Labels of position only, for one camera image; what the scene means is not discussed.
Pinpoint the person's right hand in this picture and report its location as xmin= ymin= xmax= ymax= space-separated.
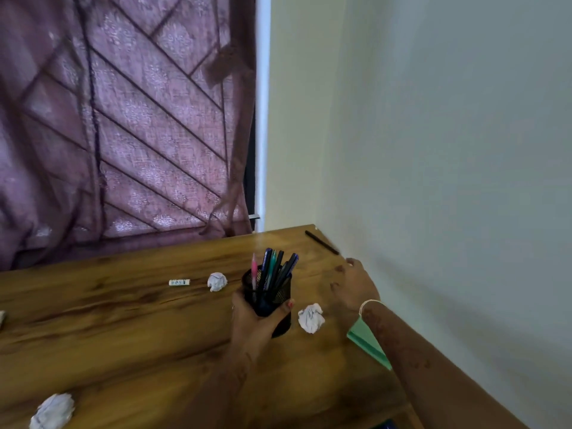
xmin=330 ymin=257 xmax=381 ymax=329

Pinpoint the person's left hand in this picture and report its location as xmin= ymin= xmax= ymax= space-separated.
xmin=231 ymin=291 xmax=295 ymax=355

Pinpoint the black mesh pen holder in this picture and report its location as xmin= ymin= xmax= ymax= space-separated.
xmin=241 ymin=267 xmax=294 ymax=339

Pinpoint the person's right forearm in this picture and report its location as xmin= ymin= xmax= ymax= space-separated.
xmin=359 ymin=303 xmax=534 ymax=429

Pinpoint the person's left forearm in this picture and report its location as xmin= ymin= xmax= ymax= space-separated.
xmin=190 ymin=350 xmax=269 ymax=429

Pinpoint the blue capped pen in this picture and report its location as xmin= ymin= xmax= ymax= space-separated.
xmin=276 ymin=253 xmax=299 ymax=292

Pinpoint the black capped pen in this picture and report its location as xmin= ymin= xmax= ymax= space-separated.
xmin=272 ymin=250 xmax=285 ymax=288

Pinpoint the dark blue pen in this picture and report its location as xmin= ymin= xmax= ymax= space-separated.
xmin=260 ymin=248 xmax=273 ymax=292

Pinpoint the green notebook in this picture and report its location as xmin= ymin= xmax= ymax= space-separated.
xmin=346 ymin=316 xmax=393 ymax=371

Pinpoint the purple patterned curtain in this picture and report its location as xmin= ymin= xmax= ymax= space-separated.
xmin=0 ymin=0 xmax=258 ymax=271

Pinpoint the white window frame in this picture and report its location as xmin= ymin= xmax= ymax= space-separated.
xmin=254 ymin=0 xmax=272 ymax=233

